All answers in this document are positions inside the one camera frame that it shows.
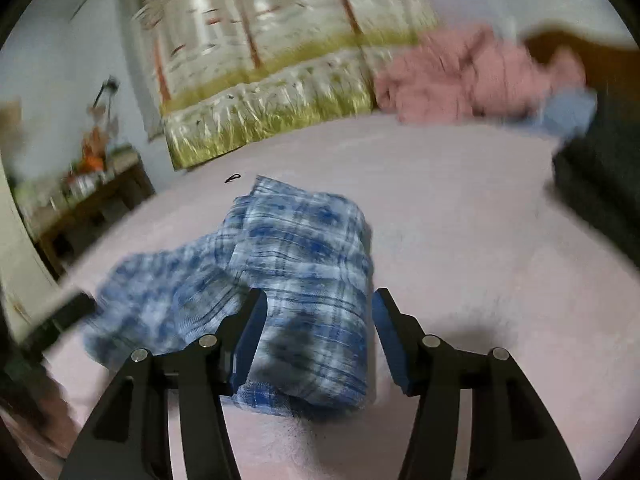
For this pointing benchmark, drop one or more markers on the wooden bed headboard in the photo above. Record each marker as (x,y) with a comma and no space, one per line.
(609,65)

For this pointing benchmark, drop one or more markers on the clutter on nightstand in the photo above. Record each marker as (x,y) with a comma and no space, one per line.
(102,157)

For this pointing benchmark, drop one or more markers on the pink crumpled garment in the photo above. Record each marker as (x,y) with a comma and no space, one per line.
(455,74)

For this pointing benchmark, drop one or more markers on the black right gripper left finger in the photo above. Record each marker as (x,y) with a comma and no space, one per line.
(127,436)

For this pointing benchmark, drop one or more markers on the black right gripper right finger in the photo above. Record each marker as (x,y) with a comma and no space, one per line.
(513,436)

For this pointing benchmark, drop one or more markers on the white cabinet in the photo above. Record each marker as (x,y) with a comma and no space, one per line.
(28,291)

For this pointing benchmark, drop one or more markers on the pink bed sheet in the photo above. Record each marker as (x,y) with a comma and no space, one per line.
(468,239)

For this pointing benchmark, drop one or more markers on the black garment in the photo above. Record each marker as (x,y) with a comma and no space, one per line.
(597,174)

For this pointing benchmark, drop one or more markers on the blue plaid shirt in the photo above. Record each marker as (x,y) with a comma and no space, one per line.
(308,252)

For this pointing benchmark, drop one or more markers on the light blue garment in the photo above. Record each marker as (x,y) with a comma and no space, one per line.
(566,114)

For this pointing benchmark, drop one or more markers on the green floral folded quilt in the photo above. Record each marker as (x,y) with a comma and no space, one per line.
(214,75)

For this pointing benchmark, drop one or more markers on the dark wooden nightstand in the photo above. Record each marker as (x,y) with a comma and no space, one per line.
(70,217)

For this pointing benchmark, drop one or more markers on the small black hair clip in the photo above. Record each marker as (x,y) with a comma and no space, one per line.
(232,178)

